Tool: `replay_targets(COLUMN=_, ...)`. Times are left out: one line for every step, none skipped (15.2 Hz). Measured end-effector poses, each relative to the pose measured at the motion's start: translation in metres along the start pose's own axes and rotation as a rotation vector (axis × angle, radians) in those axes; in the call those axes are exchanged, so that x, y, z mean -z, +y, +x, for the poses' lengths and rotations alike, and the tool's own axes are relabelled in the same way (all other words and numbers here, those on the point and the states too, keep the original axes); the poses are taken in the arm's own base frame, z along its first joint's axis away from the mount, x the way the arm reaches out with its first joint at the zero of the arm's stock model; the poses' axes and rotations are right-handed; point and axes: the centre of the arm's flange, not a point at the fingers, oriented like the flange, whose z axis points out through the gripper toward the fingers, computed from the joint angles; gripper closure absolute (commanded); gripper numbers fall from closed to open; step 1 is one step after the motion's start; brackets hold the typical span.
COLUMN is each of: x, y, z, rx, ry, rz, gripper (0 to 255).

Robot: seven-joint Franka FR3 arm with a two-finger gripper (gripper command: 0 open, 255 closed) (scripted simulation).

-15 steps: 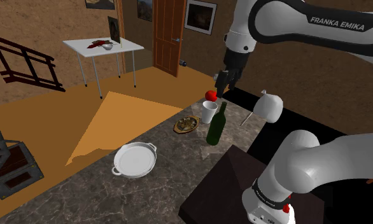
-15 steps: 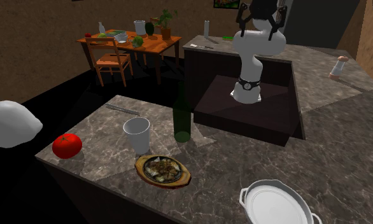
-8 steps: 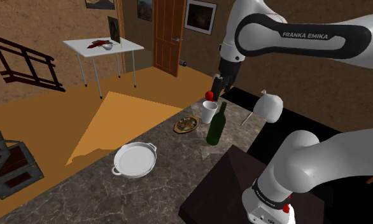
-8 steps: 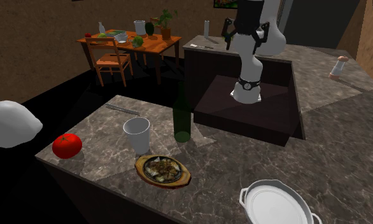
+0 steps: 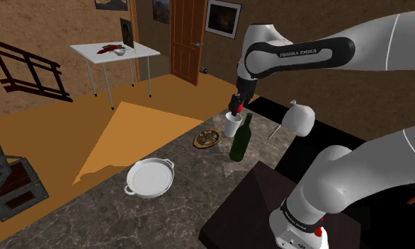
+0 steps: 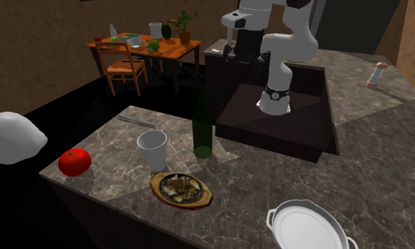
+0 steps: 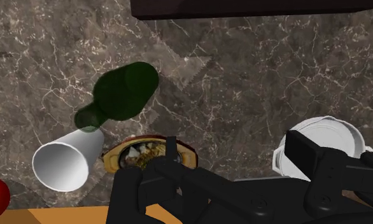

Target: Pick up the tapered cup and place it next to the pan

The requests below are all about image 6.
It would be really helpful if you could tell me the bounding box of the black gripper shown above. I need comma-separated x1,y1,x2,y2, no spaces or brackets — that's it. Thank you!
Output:
222,29,271,66

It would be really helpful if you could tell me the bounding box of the dark robot stand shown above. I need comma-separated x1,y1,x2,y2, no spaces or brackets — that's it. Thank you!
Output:
203,38,341,163

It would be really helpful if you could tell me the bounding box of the orange wooden dining table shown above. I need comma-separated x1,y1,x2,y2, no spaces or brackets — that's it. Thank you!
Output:
84,9,203,95

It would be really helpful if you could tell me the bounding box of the dark green glass bottle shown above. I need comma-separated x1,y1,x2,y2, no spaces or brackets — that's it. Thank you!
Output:
191,90,214,159

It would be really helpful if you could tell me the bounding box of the orange wooden chair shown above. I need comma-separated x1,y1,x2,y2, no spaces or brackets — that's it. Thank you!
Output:
94,41,149,98

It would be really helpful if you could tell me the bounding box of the grey knife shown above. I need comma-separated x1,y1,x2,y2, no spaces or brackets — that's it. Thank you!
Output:
117,115,157,129

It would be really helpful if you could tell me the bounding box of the white pepper grinder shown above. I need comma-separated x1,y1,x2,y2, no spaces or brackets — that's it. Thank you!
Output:
365,62,389,90

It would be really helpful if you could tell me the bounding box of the white cup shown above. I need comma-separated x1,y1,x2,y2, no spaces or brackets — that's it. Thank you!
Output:
136,129,168,173

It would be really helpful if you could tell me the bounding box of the food dish on wooden board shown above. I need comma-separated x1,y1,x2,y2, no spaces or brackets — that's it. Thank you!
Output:
149,172,214,210

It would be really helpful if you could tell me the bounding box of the red tomato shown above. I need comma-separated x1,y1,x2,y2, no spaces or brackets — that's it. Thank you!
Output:
57,147,92,178

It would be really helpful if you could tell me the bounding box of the white lumpy object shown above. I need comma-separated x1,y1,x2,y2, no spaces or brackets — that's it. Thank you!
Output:
0,111,48,166

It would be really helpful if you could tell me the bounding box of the white pan with handles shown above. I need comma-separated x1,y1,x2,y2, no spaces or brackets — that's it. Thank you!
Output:
266,199,359,249

